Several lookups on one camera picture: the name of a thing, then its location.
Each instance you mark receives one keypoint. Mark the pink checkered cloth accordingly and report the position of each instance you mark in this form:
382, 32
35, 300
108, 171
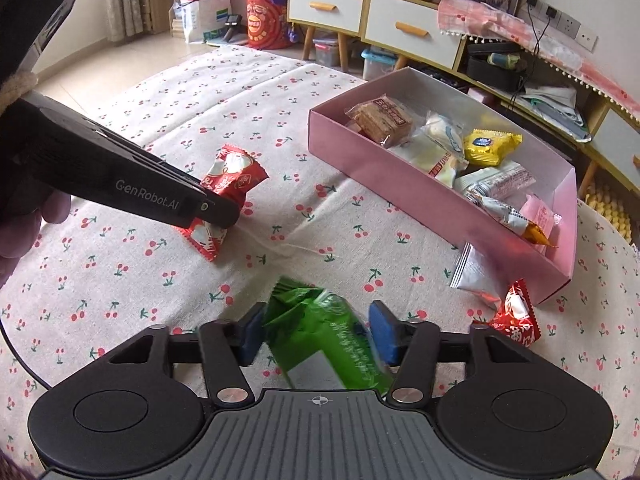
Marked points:
500, 25

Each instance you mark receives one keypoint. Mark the clear bin blue lid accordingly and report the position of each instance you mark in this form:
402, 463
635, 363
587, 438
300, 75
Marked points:
380, 62

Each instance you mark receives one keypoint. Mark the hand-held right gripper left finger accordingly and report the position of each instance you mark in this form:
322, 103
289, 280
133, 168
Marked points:
251, 334

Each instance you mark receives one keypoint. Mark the small silver packet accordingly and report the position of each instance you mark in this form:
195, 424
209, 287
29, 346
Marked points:
472, 275

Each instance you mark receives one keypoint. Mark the pink cardboard box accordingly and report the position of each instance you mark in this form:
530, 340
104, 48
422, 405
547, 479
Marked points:
400, 190

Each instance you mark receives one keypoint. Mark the white shopping bag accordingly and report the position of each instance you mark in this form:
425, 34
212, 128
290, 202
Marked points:
200, 20

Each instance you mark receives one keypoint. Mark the red snack packet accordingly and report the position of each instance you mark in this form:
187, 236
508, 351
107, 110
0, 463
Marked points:
232, 175
515, 317

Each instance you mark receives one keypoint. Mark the black storage box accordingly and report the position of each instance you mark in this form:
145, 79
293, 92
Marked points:
492, 67

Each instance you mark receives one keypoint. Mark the pale yellow red-striped packet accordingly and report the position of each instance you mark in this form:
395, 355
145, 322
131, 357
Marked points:
430, 160

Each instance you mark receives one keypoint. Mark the yellow chips packet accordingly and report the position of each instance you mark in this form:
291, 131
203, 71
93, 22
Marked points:
492, 147

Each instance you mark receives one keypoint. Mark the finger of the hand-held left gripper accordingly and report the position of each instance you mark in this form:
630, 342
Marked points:
217, 212

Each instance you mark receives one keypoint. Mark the silver barcode snack packet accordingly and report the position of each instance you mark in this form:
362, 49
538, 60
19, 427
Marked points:
495, 180

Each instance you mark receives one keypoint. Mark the red round bag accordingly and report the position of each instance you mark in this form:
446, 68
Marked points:
262, 17

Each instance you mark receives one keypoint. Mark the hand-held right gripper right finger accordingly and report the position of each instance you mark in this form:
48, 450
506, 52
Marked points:
385, 334

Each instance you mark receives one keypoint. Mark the wooden cabinet white drawers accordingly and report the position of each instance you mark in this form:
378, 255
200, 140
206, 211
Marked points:
415, 35

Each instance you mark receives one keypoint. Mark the brown wafer packet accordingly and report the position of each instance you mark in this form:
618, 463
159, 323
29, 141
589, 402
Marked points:
382, 117

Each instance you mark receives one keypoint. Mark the stack of papers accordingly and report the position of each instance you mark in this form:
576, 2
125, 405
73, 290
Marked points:
552, 105

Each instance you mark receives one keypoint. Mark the white wall sockets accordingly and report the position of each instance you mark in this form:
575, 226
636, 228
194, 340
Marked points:
560, 17

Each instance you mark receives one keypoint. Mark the person's left hand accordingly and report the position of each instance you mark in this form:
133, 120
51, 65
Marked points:
20, 240

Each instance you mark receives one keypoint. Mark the clear storage bin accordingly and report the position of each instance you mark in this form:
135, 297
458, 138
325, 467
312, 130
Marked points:
326, 50

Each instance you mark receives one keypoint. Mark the green snack packet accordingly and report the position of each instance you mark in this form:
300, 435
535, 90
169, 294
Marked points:
335, 340

